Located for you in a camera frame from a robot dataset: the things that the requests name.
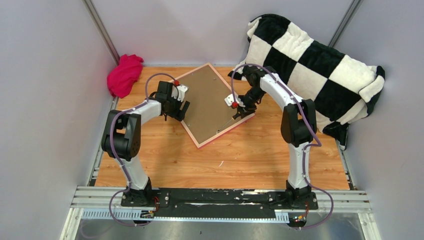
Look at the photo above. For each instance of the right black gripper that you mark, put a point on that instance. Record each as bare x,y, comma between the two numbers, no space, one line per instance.
248,110

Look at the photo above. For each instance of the aluminium corner post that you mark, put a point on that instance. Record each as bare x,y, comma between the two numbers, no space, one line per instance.
347,17
96,18

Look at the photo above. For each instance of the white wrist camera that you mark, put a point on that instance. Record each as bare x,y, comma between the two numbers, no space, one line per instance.
179,92
234,101

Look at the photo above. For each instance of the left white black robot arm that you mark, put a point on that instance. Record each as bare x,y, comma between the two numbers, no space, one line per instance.
121,138

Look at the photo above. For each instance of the yellow black screwdriver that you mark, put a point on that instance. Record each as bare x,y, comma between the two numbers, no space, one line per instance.
232,121

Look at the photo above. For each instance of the magenta cloth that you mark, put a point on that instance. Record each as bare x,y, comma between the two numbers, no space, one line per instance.
121,79

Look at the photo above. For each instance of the left aluminium corner post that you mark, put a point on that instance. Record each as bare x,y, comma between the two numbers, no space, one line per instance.
96,18

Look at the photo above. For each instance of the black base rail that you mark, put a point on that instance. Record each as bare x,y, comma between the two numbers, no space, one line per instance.
219,204

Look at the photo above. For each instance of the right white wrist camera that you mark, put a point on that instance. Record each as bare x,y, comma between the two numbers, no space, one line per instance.
234,101

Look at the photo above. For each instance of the black white checkered pillow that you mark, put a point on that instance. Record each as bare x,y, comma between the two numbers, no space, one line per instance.
343,89

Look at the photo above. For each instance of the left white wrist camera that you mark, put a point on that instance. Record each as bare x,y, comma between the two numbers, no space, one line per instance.
179,92

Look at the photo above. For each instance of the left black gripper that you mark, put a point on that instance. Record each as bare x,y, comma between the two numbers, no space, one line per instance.
178,114

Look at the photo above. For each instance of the right aluminium corner post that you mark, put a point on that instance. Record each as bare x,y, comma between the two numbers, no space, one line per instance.
347,17

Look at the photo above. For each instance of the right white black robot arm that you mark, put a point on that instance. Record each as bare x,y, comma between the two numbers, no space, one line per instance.
298,129

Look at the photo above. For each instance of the pink picture frame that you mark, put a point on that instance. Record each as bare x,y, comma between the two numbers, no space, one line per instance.
207,112

